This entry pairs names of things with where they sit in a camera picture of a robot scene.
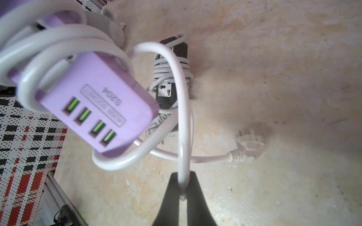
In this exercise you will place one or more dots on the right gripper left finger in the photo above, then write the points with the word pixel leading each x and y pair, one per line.
pixel 168 214

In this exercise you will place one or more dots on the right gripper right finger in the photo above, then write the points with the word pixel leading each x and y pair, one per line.
pixel 198 213

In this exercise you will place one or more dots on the purple power strip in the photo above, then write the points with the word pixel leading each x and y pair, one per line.
pixel 62 66

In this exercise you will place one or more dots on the black power strip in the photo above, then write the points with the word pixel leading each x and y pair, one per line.
pixel 165 87

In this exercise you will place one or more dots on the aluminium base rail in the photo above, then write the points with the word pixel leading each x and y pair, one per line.
pixel 55 208

